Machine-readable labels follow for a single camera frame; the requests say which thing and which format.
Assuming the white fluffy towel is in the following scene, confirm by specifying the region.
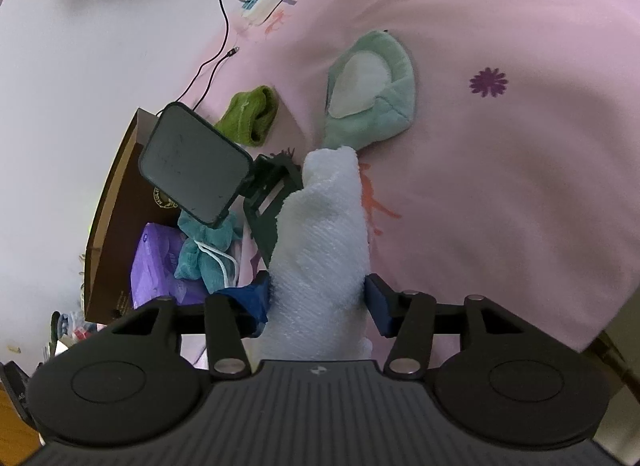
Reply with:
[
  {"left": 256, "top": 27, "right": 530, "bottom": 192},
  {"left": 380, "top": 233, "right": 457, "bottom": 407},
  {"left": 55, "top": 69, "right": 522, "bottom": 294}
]
[{"left": 260, "top": 145, "right": 374, "bottom": 362}]

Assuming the dark charging cable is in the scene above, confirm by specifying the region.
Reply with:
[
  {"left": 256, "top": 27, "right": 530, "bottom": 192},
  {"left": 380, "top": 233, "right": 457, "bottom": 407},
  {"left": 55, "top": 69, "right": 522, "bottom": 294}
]
[{"left": 172, "top": 0, "right": 242, "bottom": 111}]

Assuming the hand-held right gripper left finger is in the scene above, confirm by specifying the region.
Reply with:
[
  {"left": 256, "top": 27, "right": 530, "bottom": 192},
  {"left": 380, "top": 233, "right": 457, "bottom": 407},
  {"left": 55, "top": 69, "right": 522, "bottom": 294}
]
[{"left": 102, "top": 271, "right": 273, "bottom": 380}]

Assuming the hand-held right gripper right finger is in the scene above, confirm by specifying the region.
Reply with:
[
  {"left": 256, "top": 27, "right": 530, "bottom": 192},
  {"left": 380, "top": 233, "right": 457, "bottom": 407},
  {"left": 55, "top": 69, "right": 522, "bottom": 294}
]
[{"left": 364, "top": 273, "right": 539, "bottom": 380}]

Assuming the dark green folding stand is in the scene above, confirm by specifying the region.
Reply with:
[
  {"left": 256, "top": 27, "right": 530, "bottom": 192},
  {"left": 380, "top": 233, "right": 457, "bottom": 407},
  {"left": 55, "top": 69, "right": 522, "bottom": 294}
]
[{"left": 138, "top": 102, "right": 306, "bottom": 269}]

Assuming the brown cardboard box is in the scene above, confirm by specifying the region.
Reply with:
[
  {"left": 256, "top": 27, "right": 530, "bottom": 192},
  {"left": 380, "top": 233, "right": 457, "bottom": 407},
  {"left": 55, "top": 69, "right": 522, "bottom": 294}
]
[{"left": 84, "top": 106, "right": 201, "bottom": 324}]

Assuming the purple tissue pack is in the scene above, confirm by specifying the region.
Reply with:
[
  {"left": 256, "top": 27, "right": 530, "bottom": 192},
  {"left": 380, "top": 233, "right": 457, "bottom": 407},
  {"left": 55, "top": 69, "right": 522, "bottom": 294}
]
[{"left": 131, "top": 223, "right": 211, "bottom": 309}]

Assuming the teal towel with white string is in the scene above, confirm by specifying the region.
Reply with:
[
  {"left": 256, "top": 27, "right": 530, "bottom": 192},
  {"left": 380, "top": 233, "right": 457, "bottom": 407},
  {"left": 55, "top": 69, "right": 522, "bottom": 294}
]
[{"left": 175, "top": 211, "right": 246, "bottom": 295}]

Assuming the mint green plush toy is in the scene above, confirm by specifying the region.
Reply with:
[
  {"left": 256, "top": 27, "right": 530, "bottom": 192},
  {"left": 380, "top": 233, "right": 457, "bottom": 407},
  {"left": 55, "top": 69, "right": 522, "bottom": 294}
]
[{"left": 322, "top": 30, "right": 417, "bottom": 151}]

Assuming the lime green towel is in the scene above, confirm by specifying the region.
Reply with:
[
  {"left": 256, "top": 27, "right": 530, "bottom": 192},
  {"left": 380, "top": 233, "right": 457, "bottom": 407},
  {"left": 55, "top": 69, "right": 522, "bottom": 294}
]
[{"left": 214, "top": 86, "right": 279, "bottom": 148}]

